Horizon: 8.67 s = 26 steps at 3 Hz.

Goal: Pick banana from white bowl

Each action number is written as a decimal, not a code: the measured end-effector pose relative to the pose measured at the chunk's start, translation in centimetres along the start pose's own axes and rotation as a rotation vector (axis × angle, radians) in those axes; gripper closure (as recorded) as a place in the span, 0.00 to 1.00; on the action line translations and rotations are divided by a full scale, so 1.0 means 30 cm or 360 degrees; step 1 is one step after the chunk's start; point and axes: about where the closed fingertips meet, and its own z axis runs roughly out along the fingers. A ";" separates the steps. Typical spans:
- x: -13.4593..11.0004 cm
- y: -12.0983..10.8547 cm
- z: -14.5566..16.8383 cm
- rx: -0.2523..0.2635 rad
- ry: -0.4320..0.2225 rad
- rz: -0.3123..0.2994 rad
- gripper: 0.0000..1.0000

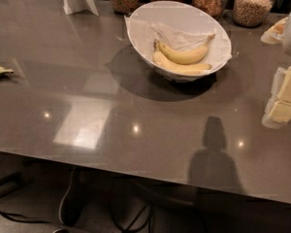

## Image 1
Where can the glass cereal jar right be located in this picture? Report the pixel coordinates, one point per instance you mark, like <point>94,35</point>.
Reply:
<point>251,13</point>

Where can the white tilted bowl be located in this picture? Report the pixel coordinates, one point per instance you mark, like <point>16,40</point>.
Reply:
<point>181,16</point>

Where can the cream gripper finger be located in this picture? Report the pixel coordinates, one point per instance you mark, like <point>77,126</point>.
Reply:
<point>275,34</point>
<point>278,109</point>

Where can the yellow banana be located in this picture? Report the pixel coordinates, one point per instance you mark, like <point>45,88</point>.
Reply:
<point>185,57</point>
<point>192,69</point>

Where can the white paper napkin liner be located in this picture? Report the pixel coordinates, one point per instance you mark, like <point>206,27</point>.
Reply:
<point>143,33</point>

